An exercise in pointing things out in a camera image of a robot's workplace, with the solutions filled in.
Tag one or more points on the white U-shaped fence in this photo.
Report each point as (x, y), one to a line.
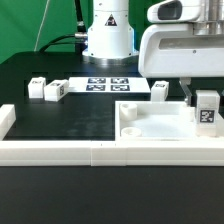
(104, 153)

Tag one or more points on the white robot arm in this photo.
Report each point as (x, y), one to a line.
(110, 37)

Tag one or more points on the white marker base sheet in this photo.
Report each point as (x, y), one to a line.
(108, 85)

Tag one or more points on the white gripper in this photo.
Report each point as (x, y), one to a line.
(185, 39)

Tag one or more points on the green backdrop curtain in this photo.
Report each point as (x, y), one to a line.
(20, 21)

